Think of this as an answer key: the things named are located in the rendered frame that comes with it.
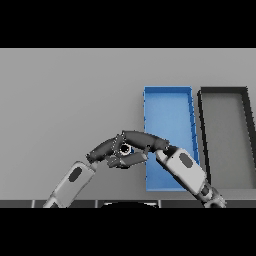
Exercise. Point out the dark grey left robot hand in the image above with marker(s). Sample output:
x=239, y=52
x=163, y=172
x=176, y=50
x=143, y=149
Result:
x=104, y=149

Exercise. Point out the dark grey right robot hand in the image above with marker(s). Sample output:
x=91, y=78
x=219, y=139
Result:
x=141, y=140

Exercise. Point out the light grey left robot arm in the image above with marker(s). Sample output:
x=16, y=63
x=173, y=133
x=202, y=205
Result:
x=71, y=180

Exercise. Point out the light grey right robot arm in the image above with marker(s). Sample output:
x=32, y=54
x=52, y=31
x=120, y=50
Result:
x=186, y=171

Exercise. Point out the blue bin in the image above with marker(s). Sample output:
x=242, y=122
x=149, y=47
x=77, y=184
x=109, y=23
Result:
x=168, y=123

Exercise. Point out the dark grey bin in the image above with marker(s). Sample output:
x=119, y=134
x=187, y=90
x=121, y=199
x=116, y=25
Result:
x=226, y=140

